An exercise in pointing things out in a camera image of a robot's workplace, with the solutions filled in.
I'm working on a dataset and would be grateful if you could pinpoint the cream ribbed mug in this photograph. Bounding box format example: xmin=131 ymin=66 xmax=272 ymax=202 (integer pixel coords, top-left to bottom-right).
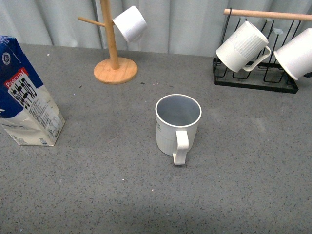
xmin=216 ymin=21 xmax=271 ymax=73

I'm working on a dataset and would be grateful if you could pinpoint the white mug grey inside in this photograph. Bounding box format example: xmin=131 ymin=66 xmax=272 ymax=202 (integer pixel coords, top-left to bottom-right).
xmin=155 ymin=94 xmax=202 ymax=165

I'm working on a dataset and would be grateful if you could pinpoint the black wire mug rack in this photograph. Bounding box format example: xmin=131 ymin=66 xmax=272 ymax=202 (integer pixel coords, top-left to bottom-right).
xmin=213 ymin=8 xmax=312 ymax=94

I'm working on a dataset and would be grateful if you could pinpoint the small white hanging mug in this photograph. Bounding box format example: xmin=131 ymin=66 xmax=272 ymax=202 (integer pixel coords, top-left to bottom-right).
xmin=113 ymin=6 xmax=147 ymax=43

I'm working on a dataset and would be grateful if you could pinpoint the white mug black handle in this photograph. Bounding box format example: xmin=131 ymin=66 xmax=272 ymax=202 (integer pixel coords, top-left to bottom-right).
xmin=273 ymin=28 xmax=312 ymax=80

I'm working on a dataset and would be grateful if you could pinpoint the blue white milk carton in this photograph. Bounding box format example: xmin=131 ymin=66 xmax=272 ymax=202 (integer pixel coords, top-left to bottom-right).
xmin=0 ymin=36 xmax=65 ymax=146

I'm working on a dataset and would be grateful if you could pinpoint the wooden mug tree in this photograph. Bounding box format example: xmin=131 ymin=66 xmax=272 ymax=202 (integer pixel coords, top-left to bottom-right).
xmin=78 ymin=0 xmax=138 ymax=84

